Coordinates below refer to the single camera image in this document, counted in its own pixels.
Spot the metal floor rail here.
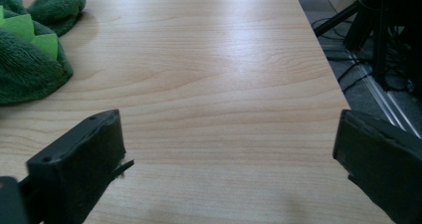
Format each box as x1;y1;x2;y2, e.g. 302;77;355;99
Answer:
347;51;422;140

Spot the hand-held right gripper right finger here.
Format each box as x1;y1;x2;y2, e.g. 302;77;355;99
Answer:
332;109;422;224

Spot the green plush dinosaur toy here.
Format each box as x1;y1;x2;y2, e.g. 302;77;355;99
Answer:
0;0;88;106

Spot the black floor cable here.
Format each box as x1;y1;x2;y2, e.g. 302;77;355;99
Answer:
311;16;376;94

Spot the black metal stand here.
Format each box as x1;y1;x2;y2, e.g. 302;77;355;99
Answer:
313;0;422;98

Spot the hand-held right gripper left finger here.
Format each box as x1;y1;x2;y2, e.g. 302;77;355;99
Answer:
19;109;135;224

